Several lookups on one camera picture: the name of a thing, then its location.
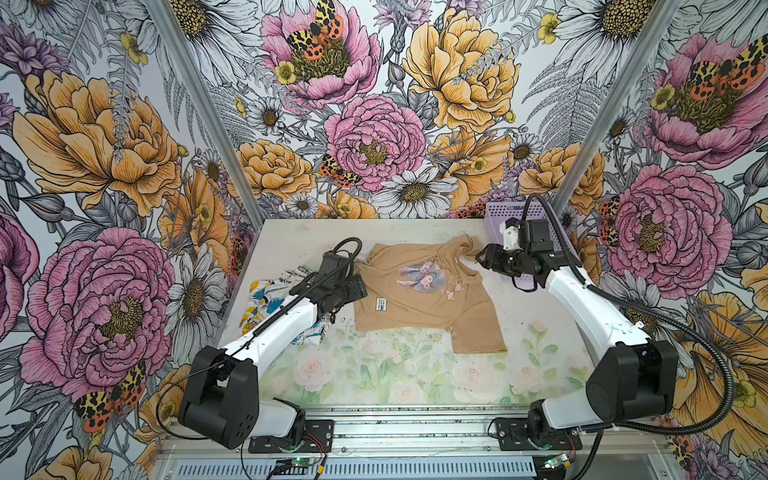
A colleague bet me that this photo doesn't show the lavender plastic basket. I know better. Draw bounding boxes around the lavender plastic basket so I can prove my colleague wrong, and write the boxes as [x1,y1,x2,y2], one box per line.
[484,200,578,290]

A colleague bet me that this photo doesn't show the printed white blue yellow shorts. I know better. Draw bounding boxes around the printed white blue yellow shorts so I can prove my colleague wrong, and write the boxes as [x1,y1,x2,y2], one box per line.
[239,267,330,346]

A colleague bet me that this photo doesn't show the beige garment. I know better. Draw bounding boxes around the beige garment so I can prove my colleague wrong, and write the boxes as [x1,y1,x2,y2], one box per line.
[354,234,506,354]

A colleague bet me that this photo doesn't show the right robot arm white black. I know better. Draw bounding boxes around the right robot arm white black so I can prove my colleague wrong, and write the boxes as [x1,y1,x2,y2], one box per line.
[476,218,679,447]

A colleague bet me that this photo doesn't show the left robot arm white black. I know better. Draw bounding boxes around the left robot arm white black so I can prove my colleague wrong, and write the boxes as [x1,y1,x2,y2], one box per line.
[178,251,367,449]

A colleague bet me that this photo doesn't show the green circuit board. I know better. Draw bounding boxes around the green circuit board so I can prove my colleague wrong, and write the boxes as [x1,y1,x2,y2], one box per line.
[270,457,325,476]

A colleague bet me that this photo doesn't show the left black cable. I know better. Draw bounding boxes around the left black cable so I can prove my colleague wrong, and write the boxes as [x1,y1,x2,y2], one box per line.
[155,236,364,442]

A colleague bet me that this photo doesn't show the aluminium mounting rail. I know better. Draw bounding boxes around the aluminium mounting rail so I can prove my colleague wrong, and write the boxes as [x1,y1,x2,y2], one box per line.
[160,405,669,459]

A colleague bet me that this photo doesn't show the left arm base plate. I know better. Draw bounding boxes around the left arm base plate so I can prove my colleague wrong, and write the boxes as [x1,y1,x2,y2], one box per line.
[247,420,335,454]

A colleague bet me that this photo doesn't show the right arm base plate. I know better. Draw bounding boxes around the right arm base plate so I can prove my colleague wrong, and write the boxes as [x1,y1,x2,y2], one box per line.
[486,417,583,451]

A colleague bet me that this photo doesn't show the white vented cable duct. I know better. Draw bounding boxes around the white vented cable duct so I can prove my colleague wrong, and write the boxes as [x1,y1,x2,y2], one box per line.
[166,456,536,479]

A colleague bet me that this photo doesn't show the right black corrugated cable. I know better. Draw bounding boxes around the right black corrugated cable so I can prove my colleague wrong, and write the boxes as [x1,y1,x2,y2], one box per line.
[520,193,736,480]

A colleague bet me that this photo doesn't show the left aluminium frame post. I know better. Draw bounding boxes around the left aluminium frame post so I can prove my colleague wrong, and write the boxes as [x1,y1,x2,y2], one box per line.
[147,1,266,235]

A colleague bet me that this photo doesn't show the aluminium frame post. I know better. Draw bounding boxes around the aluminium frame post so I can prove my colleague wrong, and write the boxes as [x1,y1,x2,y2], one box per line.
[552,0,681,214]
[147,1,266,235]

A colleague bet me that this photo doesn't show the right aluminium frame post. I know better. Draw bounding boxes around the right aluminium frame post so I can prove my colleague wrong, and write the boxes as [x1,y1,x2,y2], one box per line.
[552,0,681,214]

